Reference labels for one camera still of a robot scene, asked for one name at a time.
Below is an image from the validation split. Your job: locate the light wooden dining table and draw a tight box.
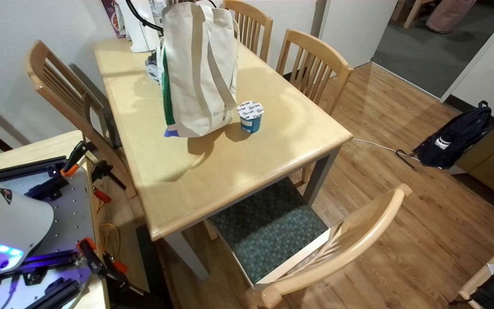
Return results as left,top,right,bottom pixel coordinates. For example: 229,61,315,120
92,39,351,279

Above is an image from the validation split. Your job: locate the wooden chair with green seat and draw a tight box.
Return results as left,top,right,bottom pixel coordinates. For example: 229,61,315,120
209,178,411,309

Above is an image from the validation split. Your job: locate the wooden chair left side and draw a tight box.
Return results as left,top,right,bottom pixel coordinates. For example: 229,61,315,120
27,39,137,197

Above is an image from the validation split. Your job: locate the black backpack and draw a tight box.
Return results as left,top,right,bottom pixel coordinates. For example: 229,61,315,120
413,101,492,168

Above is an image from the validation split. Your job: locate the wooden chair far right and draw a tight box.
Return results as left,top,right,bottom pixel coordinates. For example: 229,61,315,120
275,29,351,113

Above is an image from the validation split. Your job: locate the yogurt cup with patterned lid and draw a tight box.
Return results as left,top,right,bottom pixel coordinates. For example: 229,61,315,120
236,101,263,133

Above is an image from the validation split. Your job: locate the wooden chair far back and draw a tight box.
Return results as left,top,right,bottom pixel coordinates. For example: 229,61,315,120
224,0,272,60

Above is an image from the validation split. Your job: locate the orange black clamp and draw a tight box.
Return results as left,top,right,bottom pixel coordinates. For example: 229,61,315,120
59,140,95,178

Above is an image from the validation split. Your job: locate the white canvas tote bag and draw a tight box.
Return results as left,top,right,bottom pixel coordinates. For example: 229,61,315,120
159,1,238,137

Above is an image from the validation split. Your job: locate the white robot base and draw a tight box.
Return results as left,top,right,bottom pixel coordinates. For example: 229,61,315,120
0,183,54,274

